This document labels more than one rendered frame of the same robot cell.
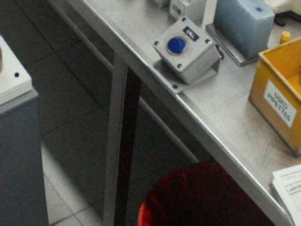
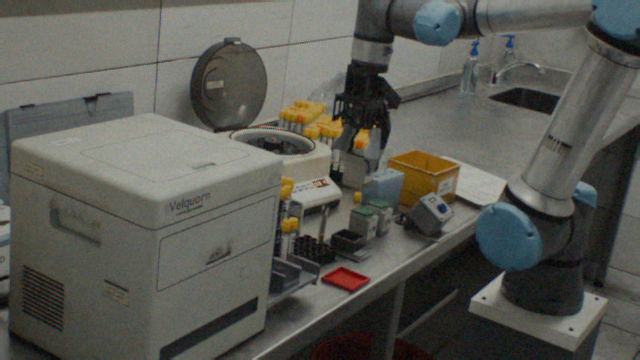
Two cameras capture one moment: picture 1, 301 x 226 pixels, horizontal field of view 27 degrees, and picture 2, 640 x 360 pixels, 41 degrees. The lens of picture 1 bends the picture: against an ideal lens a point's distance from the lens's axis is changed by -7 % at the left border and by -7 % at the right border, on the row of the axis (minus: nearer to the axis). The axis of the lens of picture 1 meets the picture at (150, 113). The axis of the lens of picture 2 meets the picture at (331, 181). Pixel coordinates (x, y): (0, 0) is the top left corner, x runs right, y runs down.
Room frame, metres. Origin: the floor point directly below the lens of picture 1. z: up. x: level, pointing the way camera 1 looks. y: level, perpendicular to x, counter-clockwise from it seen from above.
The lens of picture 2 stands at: (1.48, 1.55, 1.56)
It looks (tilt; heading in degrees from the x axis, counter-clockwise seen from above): 19 degrees down; 252
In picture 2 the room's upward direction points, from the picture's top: 8 degrees clockwise
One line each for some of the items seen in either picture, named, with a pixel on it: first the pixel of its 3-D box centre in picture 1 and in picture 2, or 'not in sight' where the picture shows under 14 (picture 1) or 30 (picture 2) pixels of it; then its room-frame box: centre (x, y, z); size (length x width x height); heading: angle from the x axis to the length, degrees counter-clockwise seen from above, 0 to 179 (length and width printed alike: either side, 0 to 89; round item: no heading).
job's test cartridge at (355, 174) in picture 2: not in sight; (358, 169); (0.94, 0.06, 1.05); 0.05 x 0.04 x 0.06; 133
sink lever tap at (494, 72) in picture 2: not in sight; (519, 73); (-0.27, -1.54, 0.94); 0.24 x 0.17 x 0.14; 132
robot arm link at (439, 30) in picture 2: not in sight; (429, 20); (0.89, 0.15, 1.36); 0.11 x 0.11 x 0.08; 34
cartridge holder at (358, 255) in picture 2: not in sight; (347, 243); (0.94, 0.06, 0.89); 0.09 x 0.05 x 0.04; 132
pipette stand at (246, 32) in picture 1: (242, 20); (381, 195); (0.81, -0.13, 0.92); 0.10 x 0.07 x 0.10; 37
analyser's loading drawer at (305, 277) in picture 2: not in sight; (270, 283); (1.15, 0.30, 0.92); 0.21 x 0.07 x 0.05; 42
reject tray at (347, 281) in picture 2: not in sight; (346, 279); (0.98, 0.20, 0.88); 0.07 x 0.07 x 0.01; 42
